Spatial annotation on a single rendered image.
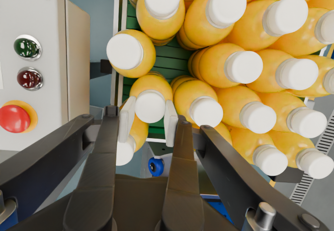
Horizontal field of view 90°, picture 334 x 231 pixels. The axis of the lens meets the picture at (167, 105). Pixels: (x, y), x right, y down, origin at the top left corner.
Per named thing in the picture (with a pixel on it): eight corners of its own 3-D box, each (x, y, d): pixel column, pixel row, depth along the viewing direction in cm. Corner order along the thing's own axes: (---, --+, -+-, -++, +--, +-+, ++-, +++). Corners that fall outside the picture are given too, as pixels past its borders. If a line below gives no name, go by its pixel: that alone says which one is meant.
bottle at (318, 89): (269, 87, 43) (352, 106, 25) (243, 84, 42) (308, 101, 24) (277, 59, 41) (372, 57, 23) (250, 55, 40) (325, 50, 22)
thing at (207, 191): (174, 165, 44) (181, 203, 32) (175, 156, 44) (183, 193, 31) (210, 167, 45) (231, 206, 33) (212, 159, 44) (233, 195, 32)
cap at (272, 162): (282, 149, 26) (291, 156, 24) (268, 170, 27) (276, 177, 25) (261, 141, 25) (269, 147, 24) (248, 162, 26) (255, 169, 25)
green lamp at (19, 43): (19, 57, 19) (11, 56, 18) (17, 37, 19) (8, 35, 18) (40, 59, 20) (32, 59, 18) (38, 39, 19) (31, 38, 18)
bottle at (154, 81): (169, 73, 40) (180, 83, 22) (164, 101, 42) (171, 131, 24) (139, 68, 39) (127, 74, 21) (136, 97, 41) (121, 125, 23)
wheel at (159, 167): (156, 181, 38) (163, 178, 39) (158, 164, 37) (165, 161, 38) (145, 171, 41) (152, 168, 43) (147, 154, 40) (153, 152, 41)
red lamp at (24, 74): (22, 87, 20) (14, 88, 19) (20, 68, 20) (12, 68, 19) (41, 89, 20) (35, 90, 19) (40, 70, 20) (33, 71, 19)
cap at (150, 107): (167, 92, 23) (168, 95, 21) (162, 119, 24) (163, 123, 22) (138, 88, 22) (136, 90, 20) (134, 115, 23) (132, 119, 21)
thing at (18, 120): (5, 128, 21) (-3, 132, 20) (2, 101, 20) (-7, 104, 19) (35, 131, 22) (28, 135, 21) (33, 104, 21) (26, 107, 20)
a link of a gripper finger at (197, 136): (179, 132, 13) (215, 135, 14) (173, 113, 18) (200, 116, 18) (176, 149, 14) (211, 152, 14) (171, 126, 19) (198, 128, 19)
